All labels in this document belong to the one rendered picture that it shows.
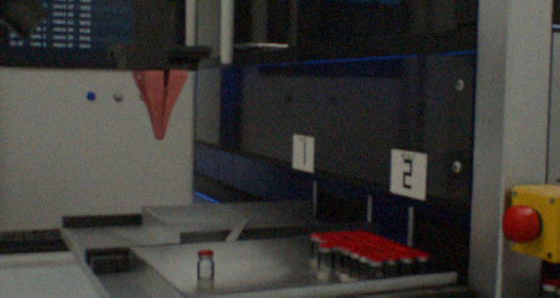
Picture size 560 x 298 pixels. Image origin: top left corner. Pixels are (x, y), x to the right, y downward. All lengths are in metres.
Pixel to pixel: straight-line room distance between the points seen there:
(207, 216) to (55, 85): 0.49
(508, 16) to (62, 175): 1.11
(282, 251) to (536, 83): 0.44
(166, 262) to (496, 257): 0.44
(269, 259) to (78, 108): 0.74
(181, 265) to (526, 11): 0.56
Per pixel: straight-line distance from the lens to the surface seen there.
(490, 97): 0.88
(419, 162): 0.99
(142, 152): 1.72
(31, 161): 1.68
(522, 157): 0.87
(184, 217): 1.39
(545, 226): 0.81
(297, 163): 1.34
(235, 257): 1.06
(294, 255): 1.10
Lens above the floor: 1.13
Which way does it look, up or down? 4 degrees down
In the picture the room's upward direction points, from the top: 1 degrees clockwise
